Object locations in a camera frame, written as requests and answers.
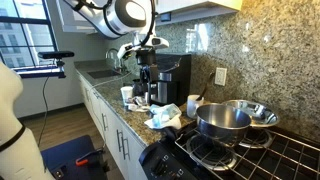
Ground white upper cabinet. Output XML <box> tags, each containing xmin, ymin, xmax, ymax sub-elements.
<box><xmin>54</xmin><ymin>0</ymin><xmax>244</xmax><ymax>34</ymax></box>

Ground black stereo camera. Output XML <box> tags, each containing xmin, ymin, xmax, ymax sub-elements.
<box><xmin>37</xmin><ymin>50</ymin><xmax>76</xmax><ymax>60</ymax></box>

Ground dark utensil in mug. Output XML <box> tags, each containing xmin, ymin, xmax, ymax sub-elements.
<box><xmin>195</xmin><ymin>71</ymin><xmax>216</xmax><ymax>102</ymax></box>

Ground black coffee machine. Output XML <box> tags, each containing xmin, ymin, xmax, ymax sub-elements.
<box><xmin>146</xmin><ymin>53</ymin><xmax>193</xmax><ymax>108</ymax></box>

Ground white lower cabinets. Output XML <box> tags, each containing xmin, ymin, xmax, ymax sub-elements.
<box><xmin>78</xmin><ymin>73</ymin><xmax>148</xmax><ymax>180</ymax></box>

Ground black gas stove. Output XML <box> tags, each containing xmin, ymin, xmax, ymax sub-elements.
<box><xmin>138</xmin><ymin>124</ymin><xmax>320</xmax><ymax>180</ymax></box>

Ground stainless steel pot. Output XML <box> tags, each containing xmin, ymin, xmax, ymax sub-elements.
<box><xmin>195</xmin><ymin>103</ymin><xmax>253</xmax><ymax>148</ymax></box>

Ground brown and white crumpled cloth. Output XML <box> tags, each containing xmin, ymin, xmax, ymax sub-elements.
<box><xmin>123</xmin><ymin>95</ymin><xmax>151</xmax><ymax>113</ymax></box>

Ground stainless steel bowl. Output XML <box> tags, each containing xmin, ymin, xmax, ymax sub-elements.
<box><xmin>222</xmin><ymin>99</ymin><xmax>280</xmax><ymax>128</ymax></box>

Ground black white patterned cup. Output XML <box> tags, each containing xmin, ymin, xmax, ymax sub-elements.
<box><xmin>132</xmin><ymin>78</ymin><xmax>145</xmax><ymax>98</ymax></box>

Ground black camera cable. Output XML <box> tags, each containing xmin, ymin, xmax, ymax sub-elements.
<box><xmin>37</xmin><ymin>76</ymin><xmax>50</xmax><ymax>148</ymax></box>

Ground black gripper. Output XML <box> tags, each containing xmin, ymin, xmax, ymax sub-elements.
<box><xmin>134</xmin><ymin>47</ymin><xmax>159</xmax><ymax>85</ymax></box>

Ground white and blue towel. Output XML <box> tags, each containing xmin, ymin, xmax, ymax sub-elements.
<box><xmin>143</xmin><ymin>103</ymin><xmax>184</xmax><ymax>130</ymax></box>

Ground metal cabinet handle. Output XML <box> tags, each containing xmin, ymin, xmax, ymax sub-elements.
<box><xmin>101</xmin><ymin>113</ymin><xmax>109</xmax><ymax>132</ymax></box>
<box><xmin>116</xmin><ymin>129</ymin><xmax>124</xmax><ymax>153</ymax></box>
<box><xmin>122</xmin><ymin>136</ymin><xmax>131</xmax><ymax>161</ymax></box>

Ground dark blue robot cart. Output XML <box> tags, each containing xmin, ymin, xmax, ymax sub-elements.
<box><xmin>40</xmin><ymin>134</ymin><xmax>110</xmax><ymax>180</ymax></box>

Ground window with dark frame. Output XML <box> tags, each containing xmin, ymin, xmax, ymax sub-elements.
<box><xmin>0</xmin><ymin>0</ymin><xmax>66</xmax><ymax>80</ymax></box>

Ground black under-cabinet box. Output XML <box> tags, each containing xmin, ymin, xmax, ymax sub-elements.
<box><xmin>159</xmin><ymin>12</ymin><xmax>173</xmax><ymax>23</ymax></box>

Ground white cable on counter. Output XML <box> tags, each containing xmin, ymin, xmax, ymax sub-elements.
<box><xmin>89</xmin><ymin>71</ymin><xmax>135</xmax><ymax>91</ymax></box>

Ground white paper cup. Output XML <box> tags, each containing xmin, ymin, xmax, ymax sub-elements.
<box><xmin>120</xmin><ymin>85</ymin><xmax>134</xmax><ymax>103</ymax></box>

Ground kitchen sink basin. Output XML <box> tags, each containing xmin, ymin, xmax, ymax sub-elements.
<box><xmin>87</xmin><ymin>68</ymin><xmax>123</xmax><ymax>80</ymax></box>

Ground white wall outlet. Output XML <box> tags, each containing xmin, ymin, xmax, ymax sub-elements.
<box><xmin>214</xmin><ymin>67</ymin><xmax>228</xmax><ymax>87</ymax></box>

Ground white ceramic mug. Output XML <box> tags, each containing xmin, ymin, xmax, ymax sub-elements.
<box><xmin>185</xmin><ymin>94</ymin><xmax>205</xmax><ymax>120</ymax></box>

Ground chrome sink faucet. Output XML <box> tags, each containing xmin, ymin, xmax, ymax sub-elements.
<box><xmin>105</xmin><ymin>48</ymin><xmax>128</xmax><ymax>73</ymax></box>

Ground orange handled clamp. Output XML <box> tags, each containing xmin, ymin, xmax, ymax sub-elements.
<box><xmin>75</xmin><ymin>148</ymin><xmax>104</xmax><ymax>167</ymax></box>

